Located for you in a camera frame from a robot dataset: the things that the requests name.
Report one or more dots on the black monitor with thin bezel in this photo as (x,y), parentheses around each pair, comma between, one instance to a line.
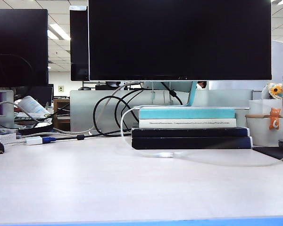
(19,47)

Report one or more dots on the stack of magazines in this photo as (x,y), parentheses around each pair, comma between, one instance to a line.
(30,118)

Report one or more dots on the white paper box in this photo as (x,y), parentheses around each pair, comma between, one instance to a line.
(257,107)

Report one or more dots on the silver framed purple sign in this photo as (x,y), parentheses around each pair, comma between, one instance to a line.
(5,113)

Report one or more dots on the white cup with wooden rim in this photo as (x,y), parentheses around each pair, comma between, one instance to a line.
(259,131)

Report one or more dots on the wooden desk shelf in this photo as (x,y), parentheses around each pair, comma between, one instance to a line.
(60,120)

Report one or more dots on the ceiling light panel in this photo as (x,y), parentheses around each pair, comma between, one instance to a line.
(57,31)

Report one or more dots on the white book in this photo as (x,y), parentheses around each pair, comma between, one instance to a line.
(186,123)

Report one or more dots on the dark monitor with white label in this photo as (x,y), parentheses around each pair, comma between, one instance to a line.
(79,47)

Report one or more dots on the teal book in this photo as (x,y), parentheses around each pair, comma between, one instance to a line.
(186,114)

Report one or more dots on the orange cat figurine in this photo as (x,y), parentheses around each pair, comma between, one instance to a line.
(274,117)

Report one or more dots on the sunflower plush toy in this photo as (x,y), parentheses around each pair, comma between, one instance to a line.
(276,90)

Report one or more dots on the white printed tube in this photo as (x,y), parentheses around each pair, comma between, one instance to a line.
(34,106)

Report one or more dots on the wall switch plate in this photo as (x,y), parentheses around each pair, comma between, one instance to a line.
(60,88)

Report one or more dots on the large black computer monitor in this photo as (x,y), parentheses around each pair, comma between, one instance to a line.
(179,40)

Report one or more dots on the black mouse pad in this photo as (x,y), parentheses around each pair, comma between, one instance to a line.
(271,153)

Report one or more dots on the thick black book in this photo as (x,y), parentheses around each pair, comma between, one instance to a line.
(188,132)
(191,142)

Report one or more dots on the white VGA adapter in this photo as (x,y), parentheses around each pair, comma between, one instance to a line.
(34,140)

